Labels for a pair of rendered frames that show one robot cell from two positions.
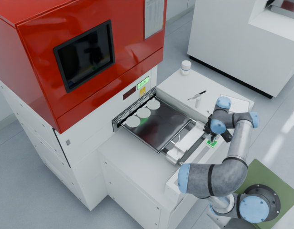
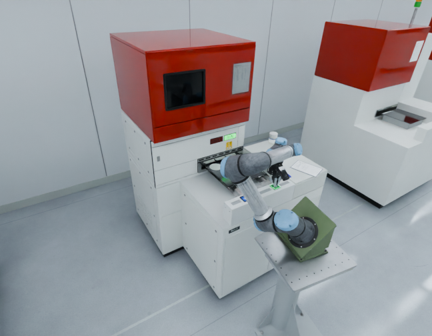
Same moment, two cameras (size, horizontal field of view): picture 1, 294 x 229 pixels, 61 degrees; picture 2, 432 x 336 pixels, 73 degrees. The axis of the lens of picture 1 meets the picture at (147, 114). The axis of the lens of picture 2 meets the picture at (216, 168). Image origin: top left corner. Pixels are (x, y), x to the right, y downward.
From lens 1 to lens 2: 95 cm
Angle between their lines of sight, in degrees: 21
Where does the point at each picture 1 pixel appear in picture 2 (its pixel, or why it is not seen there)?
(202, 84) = not seen: hidden behind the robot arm
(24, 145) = (125, 197)
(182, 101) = not seen: hidden behind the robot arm
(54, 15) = (169, 53)
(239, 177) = (260, 159)
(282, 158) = (377, 263)
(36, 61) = (151, 78)
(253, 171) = (302, 207)
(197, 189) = (230, 167)
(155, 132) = not seen: hidden behind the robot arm
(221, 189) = (245, 163)
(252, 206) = (284, 215)
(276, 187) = (317, 219)
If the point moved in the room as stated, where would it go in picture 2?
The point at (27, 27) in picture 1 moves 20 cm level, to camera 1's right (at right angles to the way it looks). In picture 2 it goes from (151, 55) to (183, 59)
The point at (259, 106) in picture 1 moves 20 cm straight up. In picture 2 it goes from (363, 212) to (369, 198)
